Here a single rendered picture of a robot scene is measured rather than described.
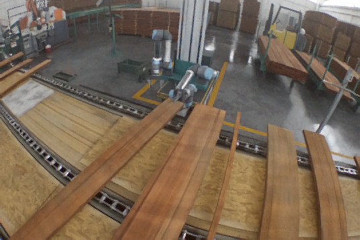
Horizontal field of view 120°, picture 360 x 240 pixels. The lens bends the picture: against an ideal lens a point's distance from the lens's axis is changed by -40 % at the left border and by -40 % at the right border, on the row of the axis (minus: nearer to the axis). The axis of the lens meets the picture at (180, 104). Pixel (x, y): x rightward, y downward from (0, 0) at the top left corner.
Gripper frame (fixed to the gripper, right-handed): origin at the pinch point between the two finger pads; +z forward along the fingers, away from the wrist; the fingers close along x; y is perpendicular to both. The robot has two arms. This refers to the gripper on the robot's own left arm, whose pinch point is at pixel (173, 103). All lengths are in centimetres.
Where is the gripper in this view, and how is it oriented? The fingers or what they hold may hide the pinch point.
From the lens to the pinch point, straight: 127.9
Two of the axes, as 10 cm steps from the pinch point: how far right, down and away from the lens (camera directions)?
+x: -0.8, 8.1, 5.8
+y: 8.7, 3.4, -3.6
